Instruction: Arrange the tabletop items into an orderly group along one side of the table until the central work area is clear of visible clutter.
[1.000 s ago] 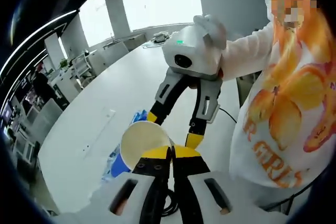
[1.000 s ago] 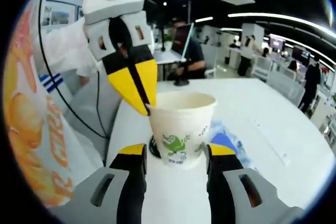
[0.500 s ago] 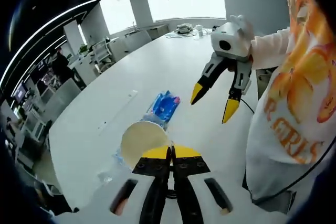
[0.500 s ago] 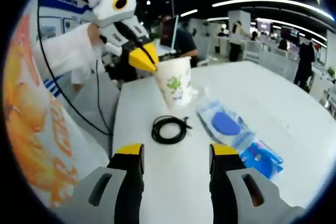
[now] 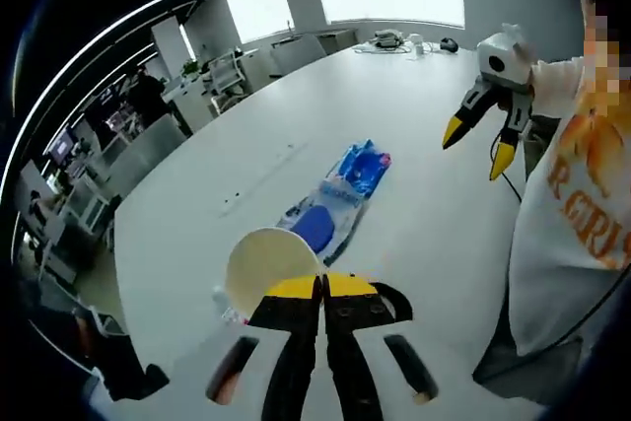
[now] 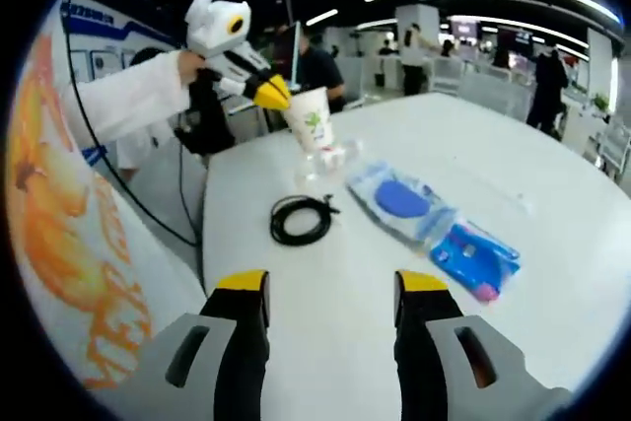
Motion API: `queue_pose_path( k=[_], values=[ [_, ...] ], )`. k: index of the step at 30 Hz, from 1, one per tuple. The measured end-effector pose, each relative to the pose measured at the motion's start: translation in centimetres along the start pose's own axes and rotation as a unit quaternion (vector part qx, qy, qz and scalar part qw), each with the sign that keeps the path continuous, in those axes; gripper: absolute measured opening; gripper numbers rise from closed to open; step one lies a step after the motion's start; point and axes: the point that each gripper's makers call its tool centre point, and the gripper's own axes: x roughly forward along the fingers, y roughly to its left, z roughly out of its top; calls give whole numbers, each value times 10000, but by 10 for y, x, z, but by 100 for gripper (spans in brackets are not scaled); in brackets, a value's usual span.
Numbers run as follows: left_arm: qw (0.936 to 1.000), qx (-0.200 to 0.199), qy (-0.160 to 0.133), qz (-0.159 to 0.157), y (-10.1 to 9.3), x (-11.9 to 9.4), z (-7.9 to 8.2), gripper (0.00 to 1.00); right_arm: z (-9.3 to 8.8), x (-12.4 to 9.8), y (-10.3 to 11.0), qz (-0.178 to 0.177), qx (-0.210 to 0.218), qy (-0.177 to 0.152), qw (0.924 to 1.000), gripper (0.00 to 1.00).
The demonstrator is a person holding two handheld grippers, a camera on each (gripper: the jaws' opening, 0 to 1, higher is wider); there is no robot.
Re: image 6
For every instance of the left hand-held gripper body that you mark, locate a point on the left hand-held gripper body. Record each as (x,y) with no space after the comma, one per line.
(217,21)

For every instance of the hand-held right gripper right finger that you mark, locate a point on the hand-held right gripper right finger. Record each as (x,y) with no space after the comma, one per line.
(419,342)

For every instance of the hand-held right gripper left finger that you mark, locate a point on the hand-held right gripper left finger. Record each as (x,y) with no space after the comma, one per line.
(241,342)

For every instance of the white paper cup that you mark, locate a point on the white paper cup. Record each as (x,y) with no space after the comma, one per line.
(310,120)

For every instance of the clear water bottle red label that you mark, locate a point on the clear water bottle red label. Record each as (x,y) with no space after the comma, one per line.
(330,157)

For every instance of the blue plastic packet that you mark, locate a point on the blue plastic packet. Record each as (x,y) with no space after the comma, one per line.
(468,258)

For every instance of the clear bag with blue pad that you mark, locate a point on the clear bag with blue pad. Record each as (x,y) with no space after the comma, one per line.
(399,196)

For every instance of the person's left hand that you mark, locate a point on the person's left hand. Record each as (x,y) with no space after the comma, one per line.
(191,66)

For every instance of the computer monitor with stand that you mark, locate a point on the computer monitor with stand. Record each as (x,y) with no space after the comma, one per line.
(286,56)

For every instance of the white office partition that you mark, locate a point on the white office partition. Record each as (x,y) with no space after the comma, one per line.
(483,86)

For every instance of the blue white wall poster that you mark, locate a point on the blue white wall poster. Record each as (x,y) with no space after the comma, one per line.
(103,41)

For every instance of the orange printed wall poster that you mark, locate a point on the orange printed wall poster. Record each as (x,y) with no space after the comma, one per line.
(59,219)

